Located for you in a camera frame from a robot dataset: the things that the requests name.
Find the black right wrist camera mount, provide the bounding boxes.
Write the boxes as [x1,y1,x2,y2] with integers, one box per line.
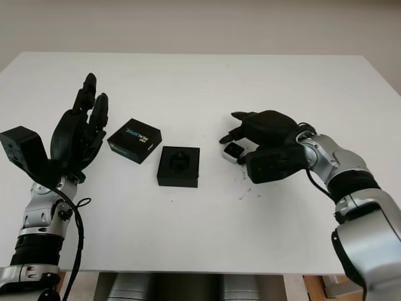
[246,145,306,185]

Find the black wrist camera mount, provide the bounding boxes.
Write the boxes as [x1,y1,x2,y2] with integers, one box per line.
[246,145,306,185]
[0,125,63,186]

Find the black box base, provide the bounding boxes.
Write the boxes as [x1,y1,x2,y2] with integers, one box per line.
[156,145,201,188]

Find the black printed box lid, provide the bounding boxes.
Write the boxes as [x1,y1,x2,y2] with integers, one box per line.
[107,117,163,164]

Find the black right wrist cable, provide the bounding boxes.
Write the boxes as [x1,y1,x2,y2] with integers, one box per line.
[305,167,338,204]

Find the grey metal table leg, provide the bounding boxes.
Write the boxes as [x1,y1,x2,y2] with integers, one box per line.
[322,275,345,298]

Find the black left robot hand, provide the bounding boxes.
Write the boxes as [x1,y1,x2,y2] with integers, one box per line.
[49,72,111,184]

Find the small silver camera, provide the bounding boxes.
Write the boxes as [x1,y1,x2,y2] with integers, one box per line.
[222,142,247,163]

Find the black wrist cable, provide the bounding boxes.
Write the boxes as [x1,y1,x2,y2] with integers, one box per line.
[53,184,92,301]
[305,167,338,204]

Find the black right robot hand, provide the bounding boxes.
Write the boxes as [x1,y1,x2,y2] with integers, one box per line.
[218,109,299,151]

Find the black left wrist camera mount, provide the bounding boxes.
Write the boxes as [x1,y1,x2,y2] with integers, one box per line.
[0,125,63,186]

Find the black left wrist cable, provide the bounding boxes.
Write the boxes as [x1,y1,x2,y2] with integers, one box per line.
[53,184,92,301]

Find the grey robot torso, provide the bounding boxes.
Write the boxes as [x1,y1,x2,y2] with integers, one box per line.
[106,272,266,301]

